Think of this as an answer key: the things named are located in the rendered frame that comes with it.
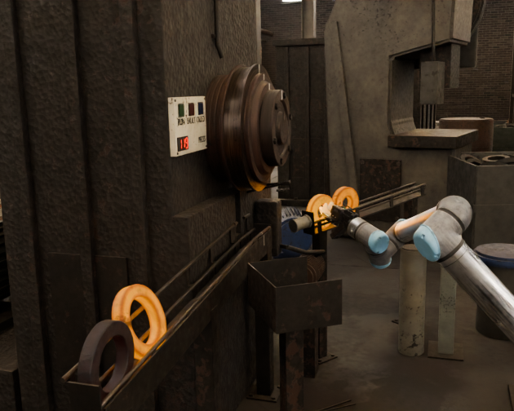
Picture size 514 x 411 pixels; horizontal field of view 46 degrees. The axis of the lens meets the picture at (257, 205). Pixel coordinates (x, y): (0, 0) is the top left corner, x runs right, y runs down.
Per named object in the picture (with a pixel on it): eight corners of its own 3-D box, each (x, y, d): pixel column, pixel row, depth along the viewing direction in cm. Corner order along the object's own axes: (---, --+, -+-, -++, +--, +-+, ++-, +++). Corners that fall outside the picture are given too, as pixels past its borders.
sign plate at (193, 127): (170, 156, 187) (167, 97, 183) (201, 148, 211) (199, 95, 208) (177, 156, 186) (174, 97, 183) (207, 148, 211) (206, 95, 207)
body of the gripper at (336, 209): (343, 202, 268) (362, 214, 260) (338, 219, 271) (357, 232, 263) (330, 204, 263) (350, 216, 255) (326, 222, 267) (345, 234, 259)
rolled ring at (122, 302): (156, 372, 149) (145, 374, 150) (173, 315, 164) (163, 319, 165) (112, 324, 140) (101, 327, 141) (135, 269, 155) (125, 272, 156)
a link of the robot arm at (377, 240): (377, 259, 250) (372, 245, 243) (356, 245, 259) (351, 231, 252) (392, 245, 253) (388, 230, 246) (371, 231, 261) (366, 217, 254)
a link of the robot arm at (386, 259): (399, 256, 263) (394, 240, 254) (382, 275, 260) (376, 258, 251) (383, 246, 269) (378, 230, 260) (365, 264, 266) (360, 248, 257)
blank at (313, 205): (304, 198, 269) (309, 199, 266) (329, 190, 278) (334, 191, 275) (307, 231, 273) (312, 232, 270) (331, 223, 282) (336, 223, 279)
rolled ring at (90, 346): (129, 306, 138) (116, 305, 139) (85, 349, 121) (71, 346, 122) (139, 376, 144) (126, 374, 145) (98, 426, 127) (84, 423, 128)
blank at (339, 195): (329, 190, 278) (334, 191, 276) (352, 183, 287) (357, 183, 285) (332, 223, 282) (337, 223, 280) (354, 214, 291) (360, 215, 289)
